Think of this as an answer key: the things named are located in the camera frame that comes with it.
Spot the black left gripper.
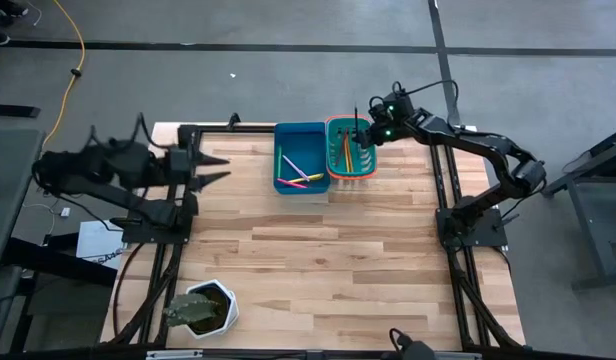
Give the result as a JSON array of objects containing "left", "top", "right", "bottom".
[{"left": 166, "top": 144, "right": 233, "bottom": 196}]

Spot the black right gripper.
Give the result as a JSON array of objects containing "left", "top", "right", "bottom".
[{"left": 356, "top": 92, "right": 417, "bottom": 150}]

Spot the red coloured pencil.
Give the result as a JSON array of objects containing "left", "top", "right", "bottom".
[{"left": 335, "top": 130, "right": 349, "bottom": 169}]

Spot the yellow highlighter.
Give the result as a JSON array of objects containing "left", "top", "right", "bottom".
[{"left": 287, "top": 172, "right": 325, "bottom": 185}]

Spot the lilac pen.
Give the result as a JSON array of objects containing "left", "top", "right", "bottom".
[{"left": 281, "top": 154, "right": 312, "bottom": 183}]

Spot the green basket with orange rim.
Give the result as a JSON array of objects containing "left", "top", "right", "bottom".
[{"left": 324, "top": 114, "right": 379, "bottom": 181}]

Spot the blue plastic bin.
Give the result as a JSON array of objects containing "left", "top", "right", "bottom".
[{"left": 273, "top": 121, "right": 332, "bottom": 196}]

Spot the white paper sheet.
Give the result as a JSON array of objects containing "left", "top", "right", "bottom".
[{"left": 76, "top": 219, "right": 127, "bottom": 271}]

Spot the green cactus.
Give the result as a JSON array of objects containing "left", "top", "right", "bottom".
[{"left": 162, "top": 292, "right": 222, "bottom": 329}]

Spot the white hexagonal plant pot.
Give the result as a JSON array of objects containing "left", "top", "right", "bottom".
[{"left": 185, "top": 278, "right": 240, "bottom": 341}]

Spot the grey desk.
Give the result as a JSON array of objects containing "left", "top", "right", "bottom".
[{"left": 0, "top": 128, "right": 45, "bottom": 274}]

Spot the dark metal desk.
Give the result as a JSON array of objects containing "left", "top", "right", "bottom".
[{"left": 540, "top": 124, "right": 616, "bottom": 292}]

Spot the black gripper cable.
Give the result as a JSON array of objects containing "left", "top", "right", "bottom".
[{"left": 391, "top": 78, "right": 460, "bottom": 126}]

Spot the yellow floor cable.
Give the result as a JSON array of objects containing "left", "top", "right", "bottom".
[{"left": 40, "top": 0, "right": 87, "bottom": 151}]

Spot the table-level camera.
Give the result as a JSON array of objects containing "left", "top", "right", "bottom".
[{"left": 387, "top": 327, "right": 438, "bottom": 360}]

